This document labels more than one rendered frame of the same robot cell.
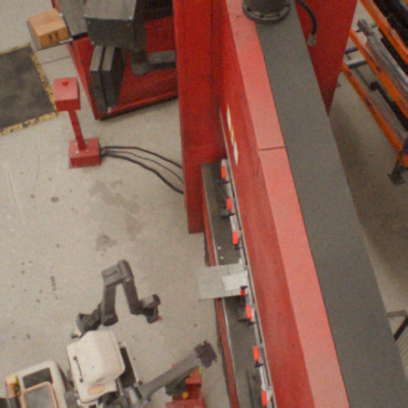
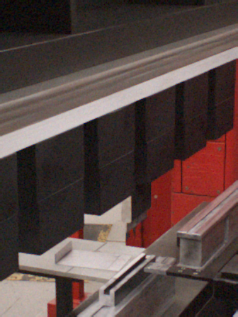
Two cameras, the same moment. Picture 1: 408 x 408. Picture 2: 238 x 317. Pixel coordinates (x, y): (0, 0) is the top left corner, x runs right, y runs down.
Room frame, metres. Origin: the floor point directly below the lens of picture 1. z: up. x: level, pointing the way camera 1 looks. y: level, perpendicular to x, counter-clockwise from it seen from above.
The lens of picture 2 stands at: (0.07, -1.04, 1.61)
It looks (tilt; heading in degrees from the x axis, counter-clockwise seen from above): 14 degrees down; 31
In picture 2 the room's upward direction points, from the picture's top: straight up
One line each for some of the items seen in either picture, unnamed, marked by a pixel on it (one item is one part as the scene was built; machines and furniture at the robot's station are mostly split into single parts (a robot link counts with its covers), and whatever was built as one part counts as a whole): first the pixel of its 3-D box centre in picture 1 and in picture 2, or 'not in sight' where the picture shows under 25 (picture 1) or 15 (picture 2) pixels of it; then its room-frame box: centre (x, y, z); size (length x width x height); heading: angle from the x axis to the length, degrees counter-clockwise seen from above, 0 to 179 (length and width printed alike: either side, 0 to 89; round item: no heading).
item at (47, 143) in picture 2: (265, 326); (37, 184); (1.08, -0.27, 1.26); 0.15 x 0.09 x 0.17; 7
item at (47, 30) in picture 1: (47, 25); not in sight; (3.31, 1.06, 1.04); 0.30 x 0.26 x 0.12; 21
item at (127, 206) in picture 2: not in sight; (136, 201); (1.45, -0.23, 1.13); 0.10 x 0.02 x 0.10; 7
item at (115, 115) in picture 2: (258, 288); (95, 155); (1.28, -0.25, 1.26); 0.15 x 0.09 x 0.17; 7
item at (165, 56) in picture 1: (170, 78); not in sight; (2.71, 0.21, 1.17); 0.40 x 0.24 x 0.07; 7
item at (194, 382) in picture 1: (187, 383); not in sight; (0.96, 0.10, 0.75); 0.20 x 0.16 x 0.18; 1
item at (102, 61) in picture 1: (110, 63); not in sight; (2.60, 0.54, 1.42); 0.45 x 0.12 x 0.36; 175
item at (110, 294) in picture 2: not in sight; (128, 278); (1.42, -0.23, 0.98); 0.20 x 0.03 x 0.03; 7
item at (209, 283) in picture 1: (221, 280); (68, 256); (1.43, -0.08, 1.00); 0.26 x 0.18 x 0.01; 97
